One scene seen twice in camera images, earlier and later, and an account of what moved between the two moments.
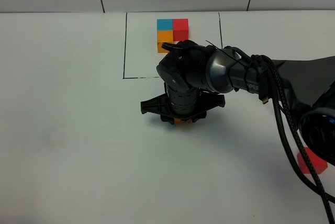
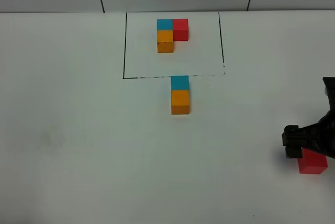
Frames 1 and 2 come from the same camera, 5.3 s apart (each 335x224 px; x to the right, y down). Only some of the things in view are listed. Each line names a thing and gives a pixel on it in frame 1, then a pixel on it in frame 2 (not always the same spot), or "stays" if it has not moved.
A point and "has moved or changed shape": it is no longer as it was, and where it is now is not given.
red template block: (180, 29) stays
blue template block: (165, 24) stays
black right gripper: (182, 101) -> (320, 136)
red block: (318, 165) stays
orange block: (178, 121) has moved or changed shape
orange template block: (164, 36) stays
